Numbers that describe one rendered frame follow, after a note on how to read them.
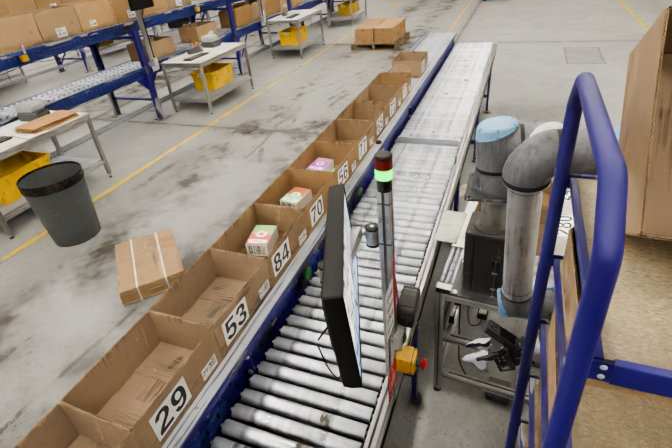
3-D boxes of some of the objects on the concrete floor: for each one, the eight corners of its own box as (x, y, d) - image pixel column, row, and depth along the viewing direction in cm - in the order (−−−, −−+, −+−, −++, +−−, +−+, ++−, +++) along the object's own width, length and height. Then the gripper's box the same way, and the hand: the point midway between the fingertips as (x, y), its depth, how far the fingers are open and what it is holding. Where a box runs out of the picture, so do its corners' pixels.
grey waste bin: (100, 243, 396) (71, 181, 364) (40, 255, 389) (5, 193, 357) (111, 215, 439) (87, 157, 407) (58, 225, 432) (29, 167, 399)
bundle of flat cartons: (188, 284, 337) (183, 271, 330) (123, 307, 321) (117, 294, 315) (175, 238, 392) (171, 226, 386) (119, 256, 376) (113, 244, 370)
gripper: (535, 374, 133) (470, 381, 144) (536, 345, 142) (475, 354, 154) (523, 352, 131) (457, 361, 143) (525, 324, 140) (464, 335, 152)
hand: (466, 350), depth 147 cm, fingers open, 5 cm apart
